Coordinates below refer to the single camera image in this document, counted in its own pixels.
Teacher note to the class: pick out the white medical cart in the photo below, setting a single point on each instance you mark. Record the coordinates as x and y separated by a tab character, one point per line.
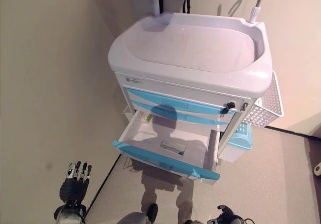
175	73

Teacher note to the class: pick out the cart label sticker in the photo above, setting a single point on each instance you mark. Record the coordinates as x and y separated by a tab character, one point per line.
133	80

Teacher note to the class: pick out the black left robot foot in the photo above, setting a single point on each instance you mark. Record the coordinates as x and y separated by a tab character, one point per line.
151	211

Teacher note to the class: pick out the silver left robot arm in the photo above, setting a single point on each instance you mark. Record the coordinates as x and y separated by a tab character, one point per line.
67	214

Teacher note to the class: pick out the blue white cart drawer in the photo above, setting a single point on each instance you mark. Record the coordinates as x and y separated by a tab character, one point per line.
175	102
155	156
195	118

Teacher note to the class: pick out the black key bunch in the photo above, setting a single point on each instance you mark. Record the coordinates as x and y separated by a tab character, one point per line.
228	107

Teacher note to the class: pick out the white blue medicine box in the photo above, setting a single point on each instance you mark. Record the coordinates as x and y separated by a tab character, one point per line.
173	147

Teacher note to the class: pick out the silver right robot leg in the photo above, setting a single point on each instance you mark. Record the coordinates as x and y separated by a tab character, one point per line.
190	222

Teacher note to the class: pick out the white bin with blue lid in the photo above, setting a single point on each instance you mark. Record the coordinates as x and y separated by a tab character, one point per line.
240	138

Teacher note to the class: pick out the small green yellow box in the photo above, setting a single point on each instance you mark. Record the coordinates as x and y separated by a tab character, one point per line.
146	118

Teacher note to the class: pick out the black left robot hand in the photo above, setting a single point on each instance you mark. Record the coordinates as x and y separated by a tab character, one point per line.
72	186

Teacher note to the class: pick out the silver IV pole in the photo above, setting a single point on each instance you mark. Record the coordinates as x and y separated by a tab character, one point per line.
255	11

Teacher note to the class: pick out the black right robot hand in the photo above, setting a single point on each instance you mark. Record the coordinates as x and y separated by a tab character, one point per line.
229	215

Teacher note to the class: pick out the white perforated basket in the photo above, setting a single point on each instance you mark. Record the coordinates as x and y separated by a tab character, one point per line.
263	111

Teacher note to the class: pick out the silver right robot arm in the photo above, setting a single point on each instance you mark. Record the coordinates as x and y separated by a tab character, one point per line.
240	221

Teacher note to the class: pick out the silver cart latch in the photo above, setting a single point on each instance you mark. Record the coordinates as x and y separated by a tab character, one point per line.
244	106

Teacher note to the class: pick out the white side bin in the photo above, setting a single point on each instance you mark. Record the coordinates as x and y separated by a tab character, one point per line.
126	111

